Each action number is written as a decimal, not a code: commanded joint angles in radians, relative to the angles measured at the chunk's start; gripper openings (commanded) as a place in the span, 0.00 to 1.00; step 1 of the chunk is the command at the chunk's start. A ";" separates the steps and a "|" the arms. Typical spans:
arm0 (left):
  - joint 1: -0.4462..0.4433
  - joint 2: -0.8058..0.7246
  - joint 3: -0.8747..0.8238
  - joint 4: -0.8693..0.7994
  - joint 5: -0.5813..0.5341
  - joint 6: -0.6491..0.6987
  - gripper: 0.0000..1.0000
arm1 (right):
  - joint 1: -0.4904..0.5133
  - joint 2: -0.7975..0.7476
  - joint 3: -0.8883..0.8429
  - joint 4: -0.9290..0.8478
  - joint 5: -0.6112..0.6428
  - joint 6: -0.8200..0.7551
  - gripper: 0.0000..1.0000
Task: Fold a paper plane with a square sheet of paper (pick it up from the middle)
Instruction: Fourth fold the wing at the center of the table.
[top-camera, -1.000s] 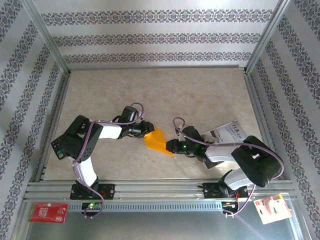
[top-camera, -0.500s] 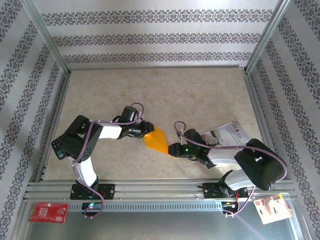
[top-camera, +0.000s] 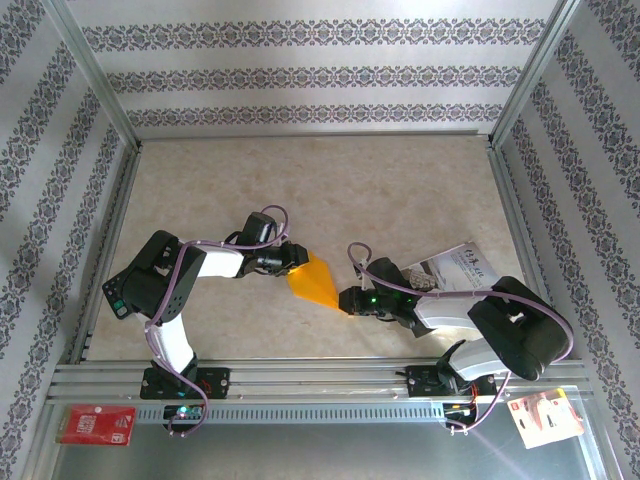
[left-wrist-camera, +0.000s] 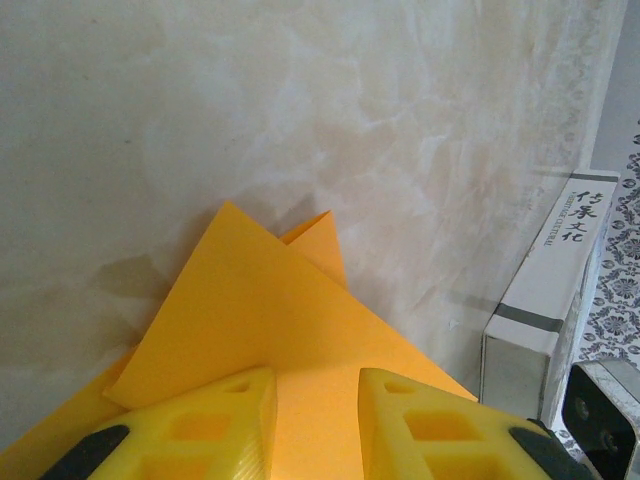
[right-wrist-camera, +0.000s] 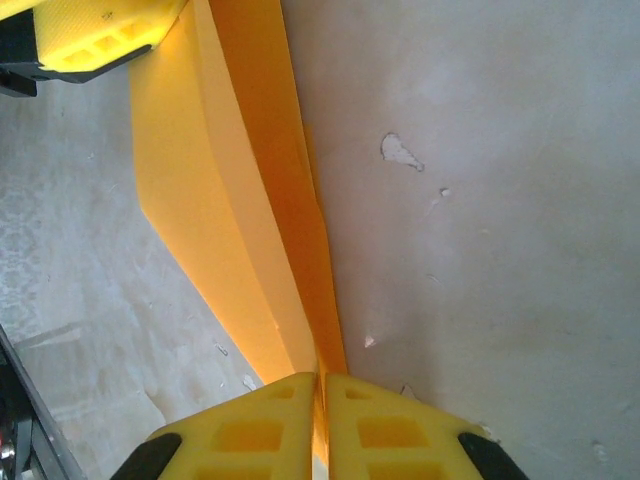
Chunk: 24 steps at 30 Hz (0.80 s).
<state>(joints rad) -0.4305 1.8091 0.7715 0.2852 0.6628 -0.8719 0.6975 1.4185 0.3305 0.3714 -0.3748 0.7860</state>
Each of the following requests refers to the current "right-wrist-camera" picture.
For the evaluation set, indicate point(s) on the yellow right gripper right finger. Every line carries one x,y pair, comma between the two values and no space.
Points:
400,435

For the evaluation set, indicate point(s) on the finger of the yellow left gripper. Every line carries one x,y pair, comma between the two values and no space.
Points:
100,35

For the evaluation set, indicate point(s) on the aluminium rail beam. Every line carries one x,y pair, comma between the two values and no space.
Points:
25,425

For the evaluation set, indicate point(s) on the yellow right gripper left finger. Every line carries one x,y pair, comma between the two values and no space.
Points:
240,435

